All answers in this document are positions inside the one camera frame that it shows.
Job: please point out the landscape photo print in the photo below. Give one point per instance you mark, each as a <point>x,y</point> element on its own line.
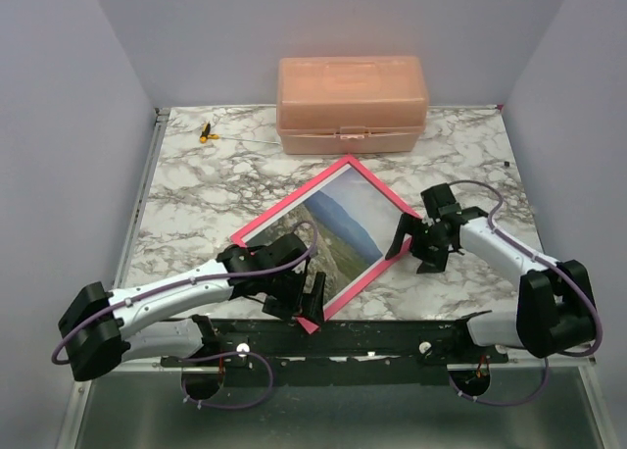
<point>338,233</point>

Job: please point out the pink translucent plastic toolbox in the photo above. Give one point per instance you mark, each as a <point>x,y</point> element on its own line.
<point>350,105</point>

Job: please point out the yellow black screwdriver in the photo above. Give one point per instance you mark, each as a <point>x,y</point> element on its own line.
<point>207,134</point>

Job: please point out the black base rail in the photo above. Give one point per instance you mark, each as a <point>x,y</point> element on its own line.
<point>340,353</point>

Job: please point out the pink wooden picture frame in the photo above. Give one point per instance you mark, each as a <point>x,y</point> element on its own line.
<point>372,179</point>

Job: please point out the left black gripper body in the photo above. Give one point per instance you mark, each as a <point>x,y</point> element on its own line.
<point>282,285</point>

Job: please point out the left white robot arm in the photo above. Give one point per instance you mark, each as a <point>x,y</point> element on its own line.
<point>100,329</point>

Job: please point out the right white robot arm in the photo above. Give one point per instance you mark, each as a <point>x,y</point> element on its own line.
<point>555,311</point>

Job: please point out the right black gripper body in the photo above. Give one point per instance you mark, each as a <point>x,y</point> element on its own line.
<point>427,239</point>

